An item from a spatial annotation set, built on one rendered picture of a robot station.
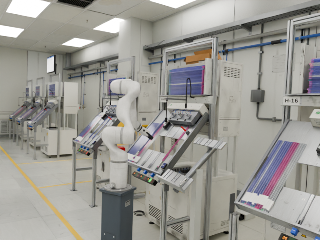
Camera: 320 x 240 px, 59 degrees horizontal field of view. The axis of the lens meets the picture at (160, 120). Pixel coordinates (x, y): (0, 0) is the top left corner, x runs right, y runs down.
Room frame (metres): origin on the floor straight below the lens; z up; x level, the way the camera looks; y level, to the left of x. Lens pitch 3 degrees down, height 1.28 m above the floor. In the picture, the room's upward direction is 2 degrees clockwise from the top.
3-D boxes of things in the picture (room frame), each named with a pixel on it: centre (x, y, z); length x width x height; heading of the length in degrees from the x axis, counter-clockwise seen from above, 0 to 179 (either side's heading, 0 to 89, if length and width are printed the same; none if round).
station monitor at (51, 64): (6.65, 2.53, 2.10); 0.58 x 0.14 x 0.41; 36
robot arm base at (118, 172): (1.93, 0.27, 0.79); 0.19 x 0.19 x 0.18
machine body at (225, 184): (2.92, -0.34, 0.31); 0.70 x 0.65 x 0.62; 36
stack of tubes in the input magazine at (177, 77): (2.80, -0.27, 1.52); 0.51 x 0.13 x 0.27; 36
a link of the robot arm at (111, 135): (1.93, 0.30, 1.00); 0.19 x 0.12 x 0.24; 87
